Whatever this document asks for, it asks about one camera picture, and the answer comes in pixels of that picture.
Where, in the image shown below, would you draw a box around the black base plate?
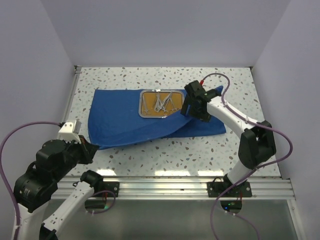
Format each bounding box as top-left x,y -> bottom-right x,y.
206,177 -> 253,198
100,181 -> 120,198

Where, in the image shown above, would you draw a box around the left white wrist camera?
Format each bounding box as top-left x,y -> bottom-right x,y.
58,120 -> 82,143

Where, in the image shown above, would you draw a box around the aluminium mounting rail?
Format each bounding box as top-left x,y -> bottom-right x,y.
32,174 -> 293,201

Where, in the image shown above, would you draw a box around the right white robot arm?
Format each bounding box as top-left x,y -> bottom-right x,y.
180,81 -> 277,197

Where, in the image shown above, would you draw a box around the steel forceps in tray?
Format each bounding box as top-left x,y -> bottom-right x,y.
154,92 -> 165,113

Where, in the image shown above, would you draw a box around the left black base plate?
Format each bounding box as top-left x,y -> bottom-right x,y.
100,181 -> 120,198

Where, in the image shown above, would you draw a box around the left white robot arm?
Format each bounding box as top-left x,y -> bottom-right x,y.
12,136 -> 104,240

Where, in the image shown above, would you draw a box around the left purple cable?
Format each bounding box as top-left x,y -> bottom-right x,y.
0,121 -> 117,240

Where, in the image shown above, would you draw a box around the steel tray with orange mat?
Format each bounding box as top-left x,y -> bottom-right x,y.
138,89 -> 185,119

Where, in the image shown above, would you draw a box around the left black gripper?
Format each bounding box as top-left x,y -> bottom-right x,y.
53,133 -> 100,181

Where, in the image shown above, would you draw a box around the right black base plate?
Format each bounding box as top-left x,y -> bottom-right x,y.
206,177 -> 253,198

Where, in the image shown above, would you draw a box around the blue surgical drape cloth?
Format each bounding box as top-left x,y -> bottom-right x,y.
87,89 -> 227,150

